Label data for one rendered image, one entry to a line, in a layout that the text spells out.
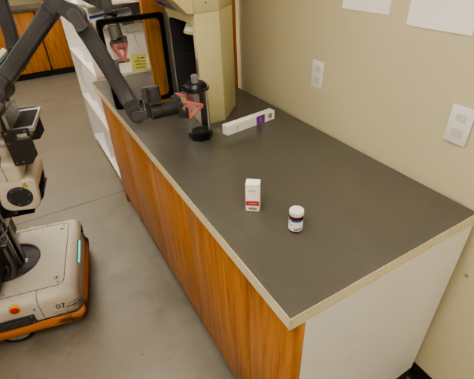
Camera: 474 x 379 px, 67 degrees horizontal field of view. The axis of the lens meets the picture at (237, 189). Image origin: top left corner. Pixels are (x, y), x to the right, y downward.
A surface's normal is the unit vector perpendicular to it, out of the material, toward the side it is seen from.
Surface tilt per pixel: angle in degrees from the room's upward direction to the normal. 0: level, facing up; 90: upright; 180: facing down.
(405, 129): 90
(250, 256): 0
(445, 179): 90
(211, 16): 90
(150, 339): 0
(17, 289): 0
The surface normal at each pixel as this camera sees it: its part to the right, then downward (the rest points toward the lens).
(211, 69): 0.50, 0.47
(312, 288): -0.03, -0.82
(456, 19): -0.86, 0.31
